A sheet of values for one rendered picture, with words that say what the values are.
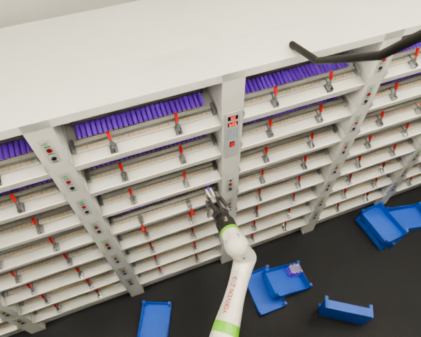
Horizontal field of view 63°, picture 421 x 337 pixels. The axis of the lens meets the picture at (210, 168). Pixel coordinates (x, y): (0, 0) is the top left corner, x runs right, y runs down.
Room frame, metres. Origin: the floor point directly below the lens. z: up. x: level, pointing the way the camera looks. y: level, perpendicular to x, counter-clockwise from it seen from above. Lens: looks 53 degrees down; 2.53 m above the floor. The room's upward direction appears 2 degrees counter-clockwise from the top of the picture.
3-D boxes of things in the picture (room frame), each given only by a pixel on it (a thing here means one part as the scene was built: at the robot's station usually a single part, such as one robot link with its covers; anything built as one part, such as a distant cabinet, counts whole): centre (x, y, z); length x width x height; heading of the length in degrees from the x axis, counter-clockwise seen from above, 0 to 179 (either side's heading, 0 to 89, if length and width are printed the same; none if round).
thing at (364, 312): (0.61, -0.86, 0.10); 0.30 x 0.08 x 0.20; 76
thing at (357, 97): (1.34, -0.73, 0.88); 0.20 x 0.09 x 1.75; 18
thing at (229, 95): (1.12, -0.07, 0.88); 0.20 x 0.09 x 1.75; 18
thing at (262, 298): (0.78, -0.35, 0.04); 0.30 x 0.20 x 0.08; 18
